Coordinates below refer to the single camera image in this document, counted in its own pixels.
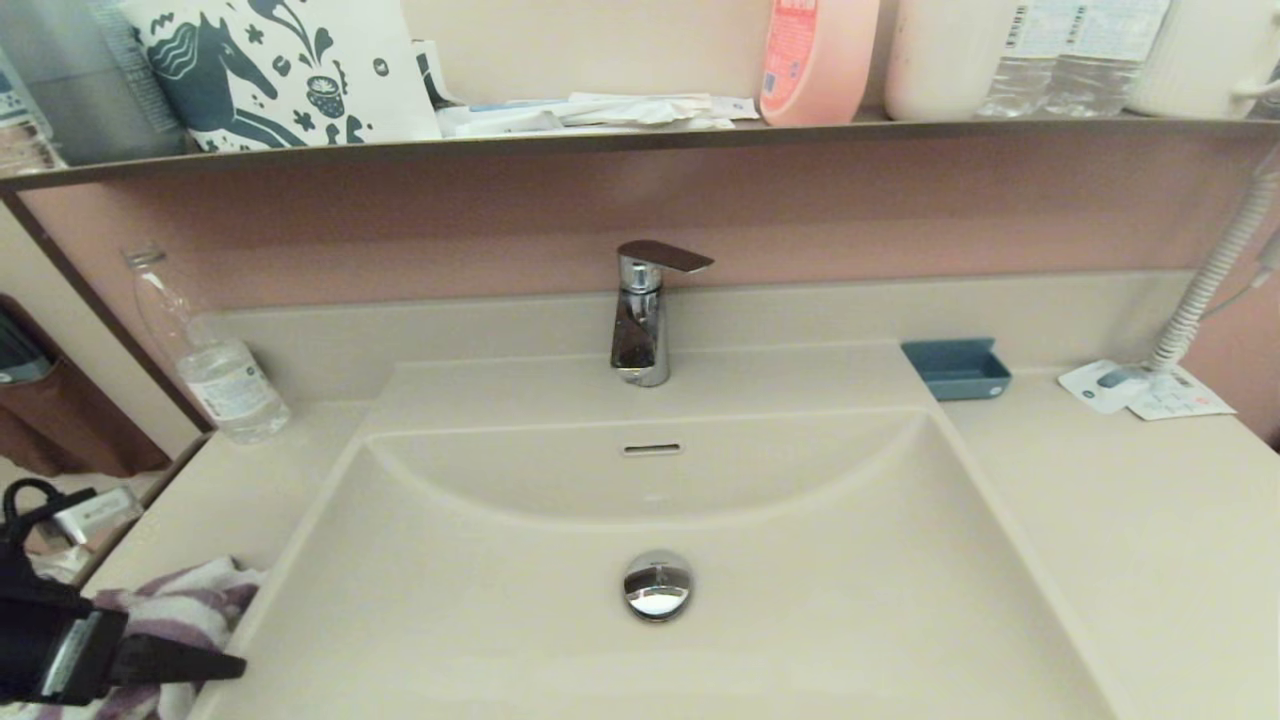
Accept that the purple white striped towel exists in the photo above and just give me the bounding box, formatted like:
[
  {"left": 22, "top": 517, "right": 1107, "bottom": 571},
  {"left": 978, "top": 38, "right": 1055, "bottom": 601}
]
[{"left": 0, "top": 557, "right": 266, "bottom": 720}]

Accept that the chrome faucet lever handle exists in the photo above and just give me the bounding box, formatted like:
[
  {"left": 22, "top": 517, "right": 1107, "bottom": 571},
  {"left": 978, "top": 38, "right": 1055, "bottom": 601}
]
[{"left": 617, "top": 240, "right": 715, "bottom": 274}]

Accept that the chrome faucet body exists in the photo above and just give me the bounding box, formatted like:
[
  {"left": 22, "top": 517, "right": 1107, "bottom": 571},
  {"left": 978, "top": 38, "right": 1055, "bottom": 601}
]
[{"left": 611, "top": 256, "right": 672, "bottom": 388}]

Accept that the cream ceramic sink basin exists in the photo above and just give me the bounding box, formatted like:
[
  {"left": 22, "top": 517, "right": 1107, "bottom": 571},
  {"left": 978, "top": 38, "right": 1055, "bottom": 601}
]
[{"left": 190, "top": 345, "right": 1136, "bottom": 720}]

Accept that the clear bottle white label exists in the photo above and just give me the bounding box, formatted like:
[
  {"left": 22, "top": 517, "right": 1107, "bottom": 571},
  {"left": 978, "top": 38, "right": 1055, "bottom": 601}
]
[{"left": 122, "top": 245, "right": 291, "bottom": 444}]

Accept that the chrome drain stopper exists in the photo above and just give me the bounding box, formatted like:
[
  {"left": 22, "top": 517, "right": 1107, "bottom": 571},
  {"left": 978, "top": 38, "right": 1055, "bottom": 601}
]
[{"left": 623, "top": 550, "right": 694, "bottom": 623}]

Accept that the gray pouch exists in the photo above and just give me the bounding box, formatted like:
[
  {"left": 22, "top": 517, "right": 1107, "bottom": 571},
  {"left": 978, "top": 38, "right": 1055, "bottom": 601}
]
[{"left": 0, "top": 0, "right": 191, "bottom": 171}]

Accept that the white horse print bag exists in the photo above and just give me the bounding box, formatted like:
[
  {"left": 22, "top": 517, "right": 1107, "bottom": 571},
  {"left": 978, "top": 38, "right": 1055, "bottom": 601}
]
[{"left": 120, "top": 0, "right": 444, "bottom": 153}]

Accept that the white tube blue stripe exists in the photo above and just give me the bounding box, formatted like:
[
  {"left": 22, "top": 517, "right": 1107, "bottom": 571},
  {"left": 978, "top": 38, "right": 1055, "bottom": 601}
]
[{"left": 438, "top": 100, "right": 571, "bottom": 139}]

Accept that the small black white box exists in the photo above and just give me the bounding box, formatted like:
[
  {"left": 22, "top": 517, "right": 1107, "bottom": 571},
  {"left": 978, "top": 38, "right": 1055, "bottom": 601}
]
[{"left": 413, "top": 38, "right": 461, "bottom": 106}]

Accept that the flat white packet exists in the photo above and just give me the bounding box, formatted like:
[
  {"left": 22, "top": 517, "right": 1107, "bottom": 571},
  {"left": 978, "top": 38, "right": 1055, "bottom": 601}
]
[{"left": 568, "top": 93, "right": 717, "bottom": 128}]

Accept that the blue plastic soap dish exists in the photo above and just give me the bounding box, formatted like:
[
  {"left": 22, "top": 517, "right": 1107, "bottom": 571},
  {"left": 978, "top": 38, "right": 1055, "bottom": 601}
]
[{"left": 900, "top": 338, "right": 1013, "bottom": 403}]

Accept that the pink lotion bottle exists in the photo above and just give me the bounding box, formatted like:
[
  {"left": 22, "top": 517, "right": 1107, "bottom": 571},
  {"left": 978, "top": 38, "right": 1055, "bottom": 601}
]
[{"left": 758, "top": 0, "right": 883, "bottom": 128}]

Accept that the white card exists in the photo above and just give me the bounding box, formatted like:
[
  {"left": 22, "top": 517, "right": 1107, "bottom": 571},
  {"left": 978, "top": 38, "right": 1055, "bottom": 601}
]
[{"left": 1057, "top": 360, "right": 1151, "bottom": 416}]

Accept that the white plastic jar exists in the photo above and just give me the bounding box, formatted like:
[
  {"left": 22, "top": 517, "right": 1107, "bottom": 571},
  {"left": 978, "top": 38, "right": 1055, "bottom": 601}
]
[{"left": 884, "top": 0, "right": 1016, "bottom": 123}]

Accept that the clear plastic water bottle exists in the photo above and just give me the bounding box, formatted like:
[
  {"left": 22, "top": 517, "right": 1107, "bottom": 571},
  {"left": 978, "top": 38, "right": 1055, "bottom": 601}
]
[
  {"left": 975, "top": 0, "right": 1066, "bottom": 121},
  {"left": 1043, "top": 0, "right": 1171, "bottom": 119}
]

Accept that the white printed leaflet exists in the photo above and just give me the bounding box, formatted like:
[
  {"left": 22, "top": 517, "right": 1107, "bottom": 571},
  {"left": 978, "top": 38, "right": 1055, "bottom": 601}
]
[{"left": 1128, "top": 365, "right": 1236, "bottom": 422}]

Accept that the white ribbed mug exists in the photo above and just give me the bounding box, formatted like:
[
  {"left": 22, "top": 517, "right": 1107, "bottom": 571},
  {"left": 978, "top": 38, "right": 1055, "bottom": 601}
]
[{"left": 1125, "top": 0, "right": 1280, "bottom": 121}]

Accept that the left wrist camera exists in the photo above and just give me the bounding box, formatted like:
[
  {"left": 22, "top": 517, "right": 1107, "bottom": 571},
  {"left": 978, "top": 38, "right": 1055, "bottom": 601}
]
[{"left": 0, "top": 478, "right": 143, "bottom": 553}]

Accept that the brown wall shelf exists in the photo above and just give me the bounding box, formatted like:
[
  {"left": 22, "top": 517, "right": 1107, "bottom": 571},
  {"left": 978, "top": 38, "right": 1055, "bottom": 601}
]
[{"left": 0, "top": 115, "right": 1280, "bottom": 193}]

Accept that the white coiled cord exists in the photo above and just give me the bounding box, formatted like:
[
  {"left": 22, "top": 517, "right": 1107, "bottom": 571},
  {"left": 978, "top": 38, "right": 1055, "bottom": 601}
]
[{"left": 1148, "top": 150, "right": 1280, "bottom": 376}]

